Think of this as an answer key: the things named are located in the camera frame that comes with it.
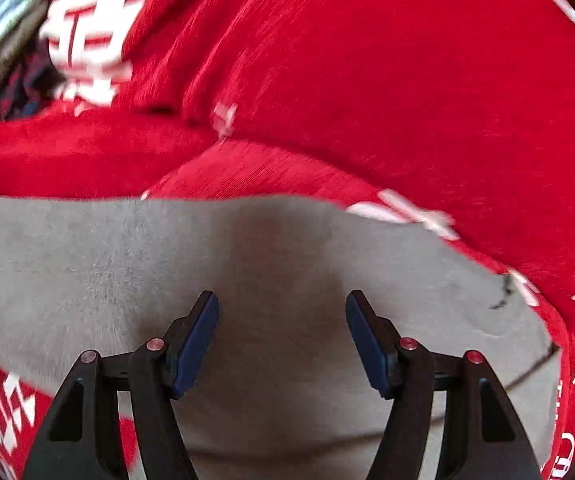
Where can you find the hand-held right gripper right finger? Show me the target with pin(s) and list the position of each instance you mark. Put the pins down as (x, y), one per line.
(364, 342)

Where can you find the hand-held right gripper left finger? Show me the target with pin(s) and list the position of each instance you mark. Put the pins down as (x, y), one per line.
(198, 345)

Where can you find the small grey cloth garment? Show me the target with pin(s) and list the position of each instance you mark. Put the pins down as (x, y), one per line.
(267, 250)

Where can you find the red printed blanket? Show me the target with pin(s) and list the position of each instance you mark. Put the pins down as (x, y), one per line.
(367, 85)

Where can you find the dark cloth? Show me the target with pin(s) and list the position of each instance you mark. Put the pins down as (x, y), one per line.
(27, 85)

